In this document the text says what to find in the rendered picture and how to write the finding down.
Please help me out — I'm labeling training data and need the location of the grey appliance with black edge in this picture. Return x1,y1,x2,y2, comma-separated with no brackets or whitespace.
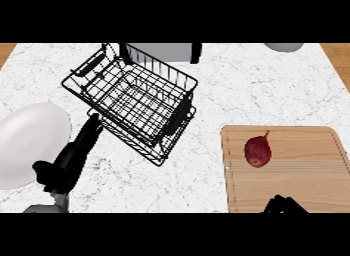
118,42,203,65

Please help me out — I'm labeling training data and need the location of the grey round object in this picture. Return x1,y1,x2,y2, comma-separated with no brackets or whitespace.
264,42,305,54

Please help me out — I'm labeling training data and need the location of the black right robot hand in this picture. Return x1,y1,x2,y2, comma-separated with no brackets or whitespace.
262,194,310,214

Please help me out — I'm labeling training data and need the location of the wooden cutting board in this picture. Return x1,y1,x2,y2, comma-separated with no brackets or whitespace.
220,125,350,214

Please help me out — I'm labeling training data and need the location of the red tomato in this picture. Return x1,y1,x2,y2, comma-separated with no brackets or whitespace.
243,130,273,169

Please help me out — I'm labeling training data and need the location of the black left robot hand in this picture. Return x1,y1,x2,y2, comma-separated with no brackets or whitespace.
31,112,104,196

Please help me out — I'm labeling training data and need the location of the black tiered wire basket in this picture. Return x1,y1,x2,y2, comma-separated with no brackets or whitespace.
60,42,199,167

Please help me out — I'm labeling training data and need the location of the white oval plate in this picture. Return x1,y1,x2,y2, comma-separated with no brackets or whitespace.
0,102,73,191

